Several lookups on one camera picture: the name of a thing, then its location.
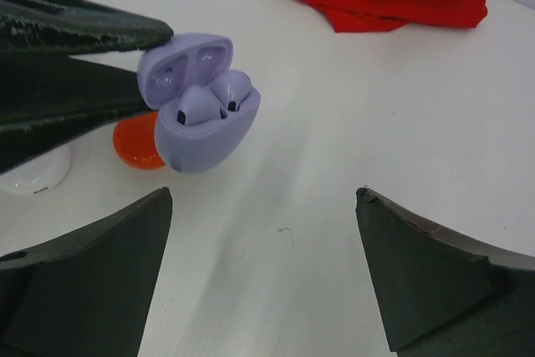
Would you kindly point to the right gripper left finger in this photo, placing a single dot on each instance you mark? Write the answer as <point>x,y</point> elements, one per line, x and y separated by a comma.
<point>89,291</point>

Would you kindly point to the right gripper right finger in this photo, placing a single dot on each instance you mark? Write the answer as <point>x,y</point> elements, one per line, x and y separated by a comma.
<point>442,293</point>

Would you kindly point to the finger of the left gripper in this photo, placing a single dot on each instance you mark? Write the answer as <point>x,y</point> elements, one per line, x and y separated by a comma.
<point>48,101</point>
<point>75,27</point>

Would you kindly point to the white earbud charging case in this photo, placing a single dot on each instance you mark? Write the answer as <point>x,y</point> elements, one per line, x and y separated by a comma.
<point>39,174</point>

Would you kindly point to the orange earbud charging case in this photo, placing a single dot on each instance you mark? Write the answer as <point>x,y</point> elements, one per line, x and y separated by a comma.
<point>134,143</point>

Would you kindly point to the purple earbud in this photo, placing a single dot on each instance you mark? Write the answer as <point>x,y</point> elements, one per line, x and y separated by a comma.
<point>197,106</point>
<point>232,88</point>

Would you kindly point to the purple earbud charging case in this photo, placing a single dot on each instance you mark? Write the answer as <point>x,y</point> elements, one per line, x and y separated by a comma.
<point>165,73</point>

